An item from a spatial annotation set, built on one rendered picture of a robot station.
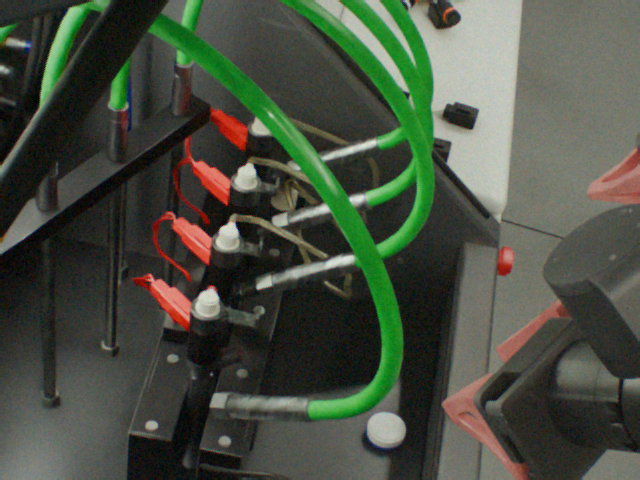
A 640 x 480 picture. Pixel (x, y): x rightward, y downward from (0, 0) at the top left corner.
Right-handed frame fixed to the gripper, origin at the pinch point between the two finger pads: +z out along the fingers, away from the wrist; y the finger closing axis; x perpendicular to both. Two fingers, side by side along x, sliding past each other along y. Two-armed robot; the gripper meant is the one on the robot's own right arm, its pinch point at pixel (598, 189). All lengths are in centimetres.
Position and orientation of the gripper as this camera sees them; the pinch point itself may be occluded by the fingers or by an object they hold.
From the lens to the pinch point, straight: 110.8
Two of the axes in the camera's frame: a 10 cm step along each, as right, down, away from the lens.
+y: -5.4, -7.6, -3.6
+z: -7.5, 2.4, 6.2
